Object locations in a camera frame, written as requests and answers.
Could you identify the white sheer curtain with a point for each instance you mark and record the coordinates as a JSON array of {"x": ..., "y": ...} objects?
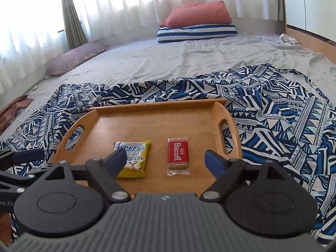
[{"x": 30, "y": 28}]

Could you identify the red Biscoff biscuit pack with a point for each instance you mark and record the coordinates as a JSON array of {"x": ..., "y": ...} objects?
[{"x": 178, "y": 156}]

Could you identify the white wardrobe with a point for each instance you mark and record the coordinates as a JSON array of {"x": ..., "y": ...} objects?
[{"x": 315, "y": 16}]

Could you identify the blue white striped pillow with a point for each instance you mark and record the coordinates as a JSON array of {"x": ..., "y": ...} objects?
[{"x": 196, "y": 32}]

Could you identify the wooden serving tray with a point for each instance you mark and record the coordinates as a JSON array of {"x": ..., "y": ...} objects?
[{"x": 206, "y": 123}]

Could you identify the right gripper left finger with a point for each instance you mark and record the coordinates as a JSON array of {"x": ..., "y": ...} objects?
[{"x": 102, "y": 174}]

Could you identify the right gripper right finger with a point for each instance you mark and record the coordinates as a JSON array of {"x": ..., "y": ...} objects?
[{"x": 230, "y": 175}]

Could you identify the green drape curtain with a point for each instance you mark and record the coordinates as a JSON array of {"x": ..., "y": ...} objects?
[{"x": 74, "y": 32}]

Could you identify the yellow Americ snack pack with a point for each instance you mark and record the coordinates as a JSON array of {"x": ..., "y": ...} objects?
[{"x": 136, "y": 156}]

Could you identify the wooden bed frame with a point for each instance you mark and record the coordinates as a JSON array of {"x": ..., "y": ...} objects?
[{"x": 312, "y": 42}]

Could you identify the blue patterned blanket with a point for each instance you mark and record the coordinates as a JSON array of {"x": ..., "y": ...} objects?
[{"x": 277, "y": 119}]

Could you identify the purple pillow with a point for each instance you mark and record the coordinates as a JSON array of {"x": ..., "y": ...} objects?
[{"x": 73, "y": 58}]

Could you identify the grey bed sheet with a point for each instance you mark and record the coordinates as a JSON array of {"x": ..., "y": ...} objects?
[{"x": 149, "y": 60}]

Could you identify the red pillow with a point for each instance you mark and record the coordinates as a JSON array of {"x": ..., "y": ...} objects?
[{"x": 197, "y": 14}]

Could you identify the brown red cloth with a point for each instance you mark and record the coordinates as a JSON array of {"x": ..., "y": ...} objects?
[{"x": 11, "y": 110}]

